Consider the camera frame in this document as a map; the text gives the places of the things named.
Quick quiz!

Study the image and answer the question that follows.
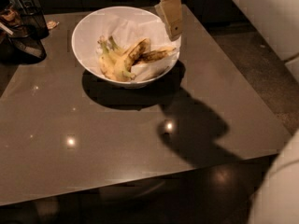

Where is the spotted yellow banana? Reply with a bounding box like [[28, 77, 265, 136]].
[[119, 37, 150, 72]]

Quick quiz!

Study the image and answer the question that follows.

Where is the brown-spotted right banana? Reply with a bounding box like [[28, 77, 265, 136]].
[[135, 47, 176, 64]]

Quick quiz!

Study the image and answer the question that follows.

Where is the small tan wrapper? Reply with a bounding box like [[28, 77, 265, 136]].
[[47, 21, 59, 30]]

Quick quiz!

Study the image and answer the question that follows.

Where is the white paper liner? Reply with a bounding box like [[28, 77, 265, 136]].
[[98, 10, 179, 83]]

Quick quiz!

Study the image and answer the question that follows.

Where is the white bowl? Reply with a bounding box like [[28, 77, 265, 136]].
[[72, 7, 181, 89]]

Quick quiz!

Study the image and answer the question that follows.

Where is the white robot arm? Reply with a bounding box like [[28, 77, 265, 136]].
[[155, 0, 299, 224]]

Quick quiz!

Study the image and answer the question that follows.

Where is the black wire cup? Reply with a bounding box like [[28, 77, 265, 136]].
[[21, 7, 49, 39]]

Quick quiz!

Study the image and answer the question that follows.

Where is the black mesh basket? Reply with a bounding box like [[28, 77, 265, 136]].
[[8, 25, 47, 64]]

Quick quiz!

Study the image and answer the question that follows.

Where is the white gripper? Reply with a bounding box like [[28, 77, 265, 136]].
[[155, 0, 182, 41]]

